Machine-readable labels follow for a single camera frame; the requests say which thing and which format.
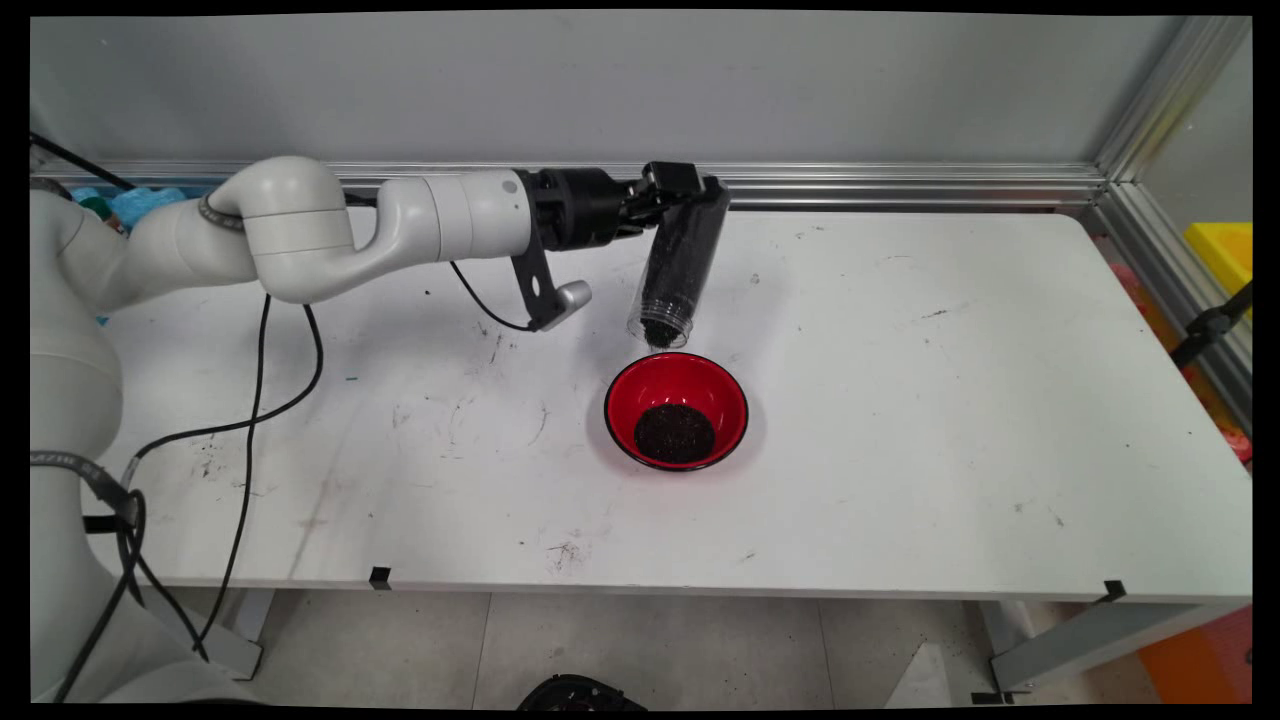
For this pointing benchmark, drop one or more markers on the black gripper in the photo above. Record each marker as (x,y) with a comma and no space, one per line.
(575,208)

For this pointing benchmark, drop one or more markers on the clear jar with black grains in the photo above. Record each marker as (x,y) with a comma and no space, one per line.
(685,260)

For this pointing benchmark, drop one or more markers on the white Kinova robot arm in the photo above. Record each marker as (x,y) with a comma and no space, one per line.
(290,230)

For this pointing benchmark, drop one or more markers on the red bowl with black rim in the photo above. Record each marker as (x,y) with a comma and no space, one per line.
(640,385)

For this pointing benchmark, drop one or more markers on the black grains heap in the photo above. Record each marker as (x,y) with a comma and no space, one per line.
(676,435)

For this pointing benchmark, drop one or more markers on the black tape marker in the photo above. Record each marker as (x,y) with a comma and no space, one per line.
(1113,591)
(380,578)

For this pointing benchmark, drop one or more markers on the black object on floor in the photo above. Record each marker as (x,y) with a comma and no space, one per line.
(580,695)

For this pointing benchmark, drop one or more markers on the blue printed packaging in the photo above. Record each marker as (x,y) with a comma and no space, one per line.
(140,205)

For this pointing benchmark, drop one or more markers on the yellow plastic box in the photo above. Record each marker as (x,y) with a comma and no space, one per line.
(1225,250)

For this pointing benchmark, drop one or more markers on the grey table leg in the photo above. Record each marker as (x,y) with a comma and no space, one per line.
(235,640)
(1090,640)

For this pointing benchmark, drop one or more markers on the orange box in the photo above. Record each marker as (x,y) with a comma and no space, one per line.
(1200,660)

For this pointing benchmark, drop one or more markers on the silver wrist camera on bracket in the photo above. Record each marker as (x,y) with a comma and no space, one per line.
(555,300)

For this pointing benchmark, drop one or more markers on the horizontal aluminium frame rail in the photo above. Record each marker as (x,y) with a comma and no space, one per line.
(900,185)

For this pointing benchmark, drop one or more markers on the slanted aluminium frame post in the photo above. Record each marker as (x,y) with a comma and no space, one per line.
(1150,110)

